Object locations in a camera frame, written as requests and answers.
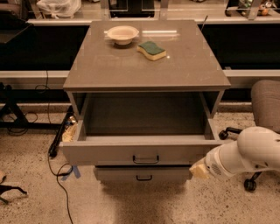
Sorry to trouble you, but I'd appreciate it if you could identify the black drawer handle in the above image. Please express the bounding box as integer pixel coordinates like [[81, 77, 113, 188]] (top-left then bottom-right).
[[132, 156, 159, 165], [136, 175, 153, 182]]

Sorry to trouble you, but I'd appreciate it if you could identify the white plastic bag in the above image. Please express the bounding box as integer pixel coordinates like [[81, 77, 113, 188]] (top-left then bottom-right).
[[37, 0, 81, 18]]

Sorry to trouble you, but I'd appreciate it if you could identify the green yellow sponge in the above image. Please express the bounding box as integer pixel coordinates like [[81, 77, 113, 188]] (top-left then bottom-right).
[[136, 41, 166, 61]]

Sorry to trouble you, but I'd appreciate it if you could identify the black stand foot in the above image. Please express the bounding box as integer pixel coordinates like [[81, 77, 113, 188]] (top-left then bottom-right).
[[0, 171, 28, 205]]

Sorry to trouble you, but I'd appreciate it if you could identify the black power strip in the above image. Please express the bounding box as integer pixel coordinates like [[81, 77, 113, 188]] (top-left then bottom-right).
[[48, 106, 73, 158]]

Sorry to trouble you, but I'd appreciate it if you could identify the grey office chair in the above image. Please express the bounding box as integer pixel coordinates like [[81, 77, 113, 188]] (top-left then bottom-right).
[[219, 80, 280, 192]]

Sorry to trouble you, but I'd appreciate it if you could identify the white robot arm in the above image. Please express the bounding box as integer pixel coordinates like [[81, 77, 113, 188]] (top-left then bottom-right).
[[189, 126, 280, 179]]

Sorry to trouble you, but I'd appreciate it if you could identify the yellow crumpled wrapper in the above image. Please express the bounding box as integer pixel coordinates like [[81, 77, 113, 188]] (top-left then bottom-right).
[[62, 116, 78, 142]]

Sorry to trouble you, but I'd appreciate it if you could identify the black top drawer handle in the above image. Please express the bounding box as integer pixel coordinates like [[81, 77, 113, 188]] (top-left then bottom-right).
[[132, 156, 159, 165]]

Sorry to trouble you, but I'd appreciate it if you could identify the grey drawer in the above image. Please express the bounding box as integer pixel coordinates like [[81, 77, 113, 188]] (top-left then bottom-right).
[[61, 92, 222, 166], [94, 166, 192, 183]]

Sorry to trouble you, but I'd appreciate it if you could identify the black floor cable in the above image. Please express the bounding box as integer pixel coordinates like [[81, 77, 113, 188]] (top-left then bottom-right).
[[34, 69, 74, 224]]

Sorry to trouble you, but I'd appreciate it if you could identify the grey lower drawer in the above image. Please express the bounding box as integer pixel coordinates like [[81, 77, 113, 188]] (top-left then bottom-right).
[[94, 166, 192, 183]]

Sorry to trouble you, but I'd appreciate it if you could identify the black lower drawer handle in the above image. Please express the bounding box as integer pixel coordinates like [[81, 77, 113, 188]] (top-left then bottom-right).
[[136, 175, 153, 182]]

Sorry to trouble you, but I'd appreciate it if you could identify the grey top drawer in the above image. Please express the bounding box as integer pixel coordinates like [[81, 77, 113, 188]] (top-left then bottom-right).
[[61, 92, 222, 166]]

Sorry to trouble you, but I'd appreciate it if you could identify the grey drawer cabinet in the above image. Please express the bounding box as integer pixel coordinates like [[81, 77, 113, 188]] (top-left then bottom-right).
[[62, 19, 232, 121]]

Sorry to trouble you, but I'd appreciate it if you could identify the black desk leg frame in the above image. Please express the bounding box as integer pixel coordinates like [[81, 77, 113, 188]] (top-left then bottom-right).
[[0, 82, 61, 130]]

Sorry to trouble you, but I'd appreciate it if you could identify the white paper bowl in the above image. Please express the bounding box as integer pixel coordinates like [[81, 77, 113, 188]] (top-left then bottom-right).
[[107, 25, 139, 46]]

